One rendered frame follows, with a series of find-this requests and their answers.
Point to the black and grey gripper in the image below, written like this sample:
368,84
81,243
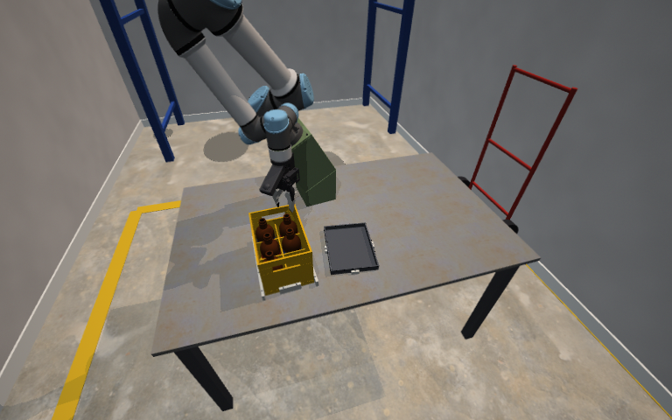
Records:
288,179

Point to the yellow crate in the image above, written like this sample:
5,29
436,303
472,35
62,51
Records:
295,271

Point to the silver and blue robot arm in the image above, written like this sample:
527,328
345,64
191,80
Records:
224,18

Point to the brown glass bottle with beige label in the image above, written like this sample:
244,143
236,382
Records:
270,256

